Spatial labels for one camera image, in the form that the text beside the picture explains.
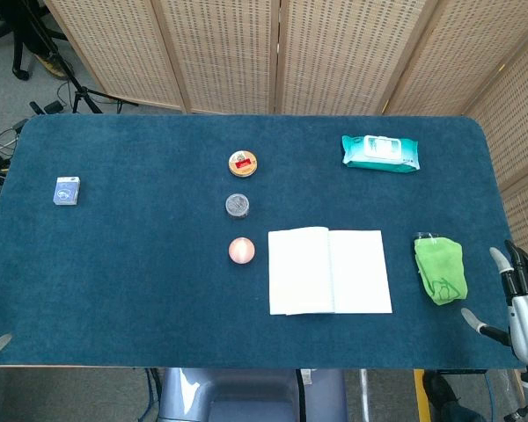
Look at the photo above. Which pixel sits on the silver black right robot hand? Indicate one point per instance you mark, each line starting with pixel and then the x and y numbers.
pixel 525 316

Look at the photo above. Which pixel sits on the yellow and white notebook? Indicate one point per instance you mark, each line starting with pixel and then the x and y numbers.
pixel 361 272

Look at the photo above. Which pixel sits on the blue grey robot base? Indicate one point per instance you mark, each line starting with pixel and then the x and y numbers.
pixel 246 395

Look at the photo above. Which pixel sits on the green folded cloth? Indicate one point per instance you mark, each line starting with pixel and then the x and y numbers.
pixel 442 272

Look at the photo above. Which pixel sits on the teal wet wipes pack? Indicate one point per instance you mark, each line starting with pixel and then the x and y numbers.
pixel 380 154

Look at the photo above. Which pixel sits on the pink ball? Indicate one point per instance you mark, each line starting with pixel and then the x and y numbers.
pixel 241 250

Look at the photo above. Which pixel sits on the clear jar of clips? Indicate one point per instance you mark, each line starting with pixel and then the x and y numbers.
pixel 237 205

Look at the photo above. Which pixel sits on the round gold red tin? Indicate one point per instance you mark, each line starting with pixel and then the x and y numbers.
pixel 243 163

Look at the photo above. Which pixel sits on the blue felt table cover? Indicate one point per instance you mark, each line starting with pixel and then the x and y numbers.
pixel 136 272

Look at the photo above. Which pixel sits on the woven wooden folding screen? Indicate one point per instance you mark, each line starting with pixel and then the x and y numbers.
pixel 229 53

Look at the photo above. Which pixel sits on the blue playing card box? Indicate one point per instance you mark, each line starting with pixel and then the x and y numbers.
pixel 67 191

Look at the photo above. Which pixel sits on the black tripod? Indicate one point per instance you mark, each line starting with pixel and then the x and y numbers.
pixel 81 94

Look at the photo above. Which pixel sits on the black office chair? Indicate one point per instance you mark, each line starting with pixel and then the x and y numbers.
pixel 19 39

